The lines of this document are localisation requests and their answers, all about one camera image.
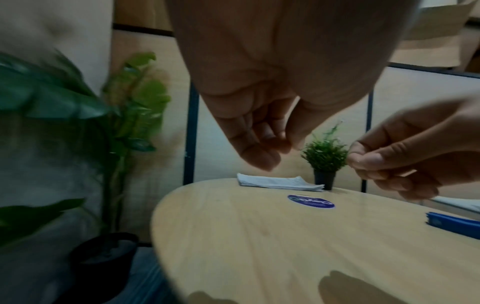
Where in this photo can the white metal chair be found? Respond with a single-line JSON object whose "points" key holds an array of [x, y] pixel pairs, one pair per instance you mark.
{"points": [[459, 203]]}

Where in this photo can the small potted flowering plant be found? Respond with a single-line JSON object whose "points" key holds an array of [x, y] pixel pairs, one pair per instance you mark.
{"points": [[324, 154]]}

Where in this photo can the person's left hand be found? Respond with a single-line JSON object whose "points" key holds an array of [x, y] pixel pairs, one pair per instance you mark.
{"points": [[281, 59]]}

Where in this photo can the blue stapler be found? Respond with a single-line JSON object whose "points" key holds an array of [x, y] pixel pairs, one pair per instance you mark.
{"points": [[453, 224]]}

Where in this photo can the round blue sticker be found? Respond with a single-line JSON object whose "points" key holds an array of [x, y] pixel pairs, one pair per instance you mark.
{"points": [[310, 202]]}

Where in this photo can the stack of printed papers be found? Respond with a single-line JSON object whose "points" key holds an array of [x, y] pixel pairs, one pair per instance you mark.
{"points": [[277, 181]]}

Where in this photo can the person's right hand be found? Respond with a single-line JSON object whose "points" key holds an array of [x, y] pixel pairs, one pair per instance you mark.
{"points": [[423, 148]]}

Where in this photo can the round wooden table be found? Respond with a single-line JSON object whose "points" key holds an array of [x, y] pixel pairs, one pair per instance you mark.
{"points": [[281, 246]]}

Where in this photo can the large leafy potted plant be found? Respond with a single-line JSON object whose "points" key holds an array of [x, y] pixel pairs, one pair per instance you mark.
{"points": [[56, 98]]}

